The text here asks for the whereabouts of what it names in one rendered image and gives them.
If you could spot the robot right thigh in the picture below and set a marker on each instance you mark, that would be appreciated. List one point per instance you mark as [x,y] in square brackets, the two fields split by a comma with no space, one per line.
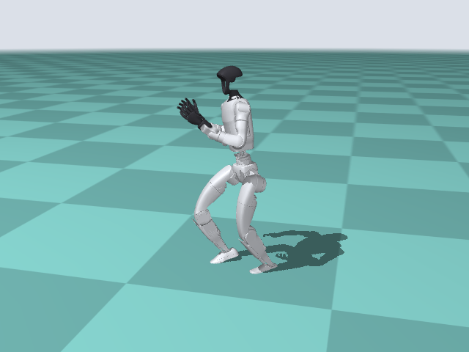
[214,188]

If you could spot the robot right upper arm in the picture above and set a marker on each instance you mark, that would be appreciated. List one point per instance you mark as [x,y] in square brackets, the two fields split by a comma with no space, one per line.
[222,127]

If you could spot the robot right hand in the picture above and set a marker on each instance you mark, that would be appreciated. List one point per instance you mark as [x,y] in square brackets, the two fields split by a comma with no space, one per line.
[193,107]

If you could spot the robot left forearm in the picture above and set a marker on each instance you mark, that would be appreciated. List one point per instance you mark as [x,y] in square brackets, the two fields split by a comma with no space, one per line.
[224,138]

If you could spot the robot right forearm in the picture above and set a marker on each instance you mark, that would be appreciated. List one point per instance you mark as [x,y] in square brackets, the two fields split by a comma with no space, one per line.
[216,126]

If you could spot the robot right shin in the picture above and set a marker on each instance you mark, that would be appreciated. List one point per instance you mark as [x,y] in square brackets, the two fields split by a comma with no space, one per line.
[211,231]

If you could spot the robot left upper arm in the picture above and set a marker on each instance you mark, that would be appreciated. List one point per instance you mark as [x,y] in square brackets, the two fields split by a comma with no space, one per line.
[241,111]

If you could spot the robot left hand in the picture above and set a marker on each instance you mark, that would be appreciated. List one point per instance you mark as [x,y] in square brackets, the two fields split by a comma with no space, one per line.
[193,116]

